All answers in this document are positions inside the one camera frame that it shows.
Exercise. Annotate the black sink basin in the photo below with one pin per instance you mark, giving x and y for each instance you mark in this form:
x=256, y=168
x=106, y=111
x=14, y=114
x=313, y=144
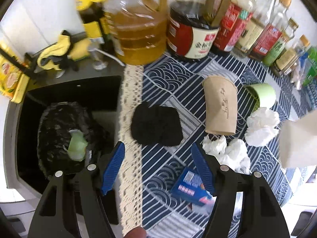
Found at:
x=37, y=130

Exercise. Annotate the green sugar bag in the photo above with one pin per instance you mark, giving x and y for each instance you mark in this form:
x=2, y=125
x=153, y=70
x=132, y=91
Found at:
x=310, y=67

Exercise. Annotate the yellow-label dark bottle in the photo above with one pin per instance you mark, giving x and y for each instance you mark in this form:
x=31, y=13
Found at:
x=94, y=22

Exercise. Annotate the navy patterned tablecloth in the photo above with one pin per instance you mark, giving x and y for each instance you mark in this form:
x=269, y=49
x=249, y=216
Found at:
x=149, y=172

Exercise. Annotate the black trash bag bin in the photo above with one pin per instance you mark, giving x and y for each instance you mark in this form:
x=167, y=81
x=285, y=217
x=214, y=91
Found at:
x=53, y=133

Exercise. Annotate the green paper cup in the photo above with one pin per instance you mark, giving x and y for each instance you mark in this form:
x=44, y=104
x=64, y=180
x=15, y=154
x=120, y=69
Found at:
x=264, y=95
x=77, y=146

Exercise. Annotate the green-label bottle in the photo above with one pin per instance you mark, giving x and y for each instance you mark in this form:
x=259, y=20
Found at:
x=280, y=44

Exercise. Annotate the white paper cup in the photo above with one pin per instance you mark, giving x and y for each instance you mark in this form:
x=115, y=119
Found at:
x=297, y=142

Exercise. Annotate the person left hand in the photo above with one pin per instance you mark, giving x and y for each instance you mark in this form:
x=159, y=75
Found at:
x=137, y=232

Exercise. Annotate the red-label gold-cap bottle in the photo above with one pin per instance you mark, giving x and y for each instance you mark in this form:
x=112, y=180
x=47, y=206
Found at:
x=273, y=31

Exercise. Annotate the yellow grey cleaning cloth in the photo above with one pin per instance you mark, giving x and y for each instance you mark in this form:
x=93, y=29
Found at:
x=61, y=55

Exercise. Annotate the small gold-cap sauce bottle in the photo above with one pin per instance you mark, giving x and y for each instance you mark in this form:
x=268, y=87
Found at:
x=289, y=57

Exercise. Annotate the black crumpled bag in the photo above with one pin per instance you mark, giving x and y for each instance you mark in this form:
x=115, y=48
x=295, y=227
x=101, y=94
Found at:
x=156, y=124

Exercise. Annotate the brown paper cup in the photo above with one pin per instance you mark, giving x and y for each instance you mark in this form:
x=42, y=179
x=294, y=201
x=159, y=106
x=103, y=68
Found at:
x=221, y=105

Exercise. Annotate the clear yellow-cap bottle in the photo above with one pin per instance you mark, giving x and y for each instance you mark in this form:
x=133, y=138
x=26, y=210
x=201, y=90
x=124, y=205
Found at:
x=255, y=27

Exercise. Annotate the large cooking oil jug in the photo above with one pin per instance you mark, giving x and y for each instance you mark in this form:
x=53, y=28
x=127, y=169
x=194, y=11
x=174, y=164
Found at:
x=138, y=29

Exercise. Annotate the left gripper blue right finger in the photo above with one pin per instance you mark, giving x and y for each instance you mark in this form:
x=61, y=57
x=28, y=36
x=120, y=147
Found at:
x=202, y=168

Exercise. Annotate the soy sauce jug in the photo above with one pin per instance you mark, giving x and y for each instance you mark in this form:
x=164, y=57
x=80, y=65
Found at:
x=193, y=26

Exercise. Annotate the blue packet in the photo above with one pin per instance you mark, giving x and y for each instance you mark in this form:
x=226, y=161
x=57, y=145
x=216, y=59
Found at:
x=190, y=188

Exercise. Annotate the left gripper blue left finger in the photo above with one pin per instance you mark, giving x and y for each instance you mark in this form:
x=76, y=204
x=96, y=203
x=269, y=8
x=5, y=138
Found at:
x=112, y=168

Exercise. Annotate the white tissue small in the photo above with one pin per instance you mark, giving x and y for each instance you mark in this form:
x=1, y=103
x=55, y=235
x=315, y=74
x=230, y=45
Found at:
x=233, y=154

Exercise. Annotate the red-label vinegar bottle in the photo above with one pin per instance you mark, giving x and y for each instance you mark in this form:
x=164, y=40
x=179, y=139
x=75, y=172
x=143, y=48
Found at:
x=232, y=25

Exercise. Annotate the yellow sponge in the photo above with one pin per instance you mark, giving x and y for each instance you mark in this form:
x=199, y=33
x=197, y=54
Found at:
x=80, y=50

